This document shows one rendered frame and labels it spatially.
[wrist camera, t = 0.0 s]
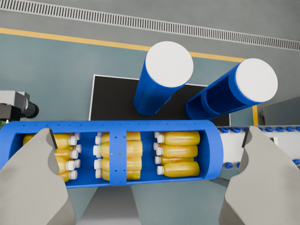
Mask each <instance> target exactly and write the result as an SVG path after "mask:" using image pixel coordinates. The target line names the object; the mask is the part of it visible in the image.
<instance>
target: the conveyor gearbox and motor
mask: <svg viewBox="0 0 300 225"><path fill-rule="evenodd" d="M29 100H30V95H29V94H27V93H26V92H17V91H15V90H13V91H11V90H0V103H6V104H7V105H8V104H11V105H13V106H16V107H18V108H21V113H23V114H25V115H26V118H34V117H36V116H37V115H38V113H39V108H38V106H37V105H36V104H34V103H32V102H30V101H29Z"/></svg>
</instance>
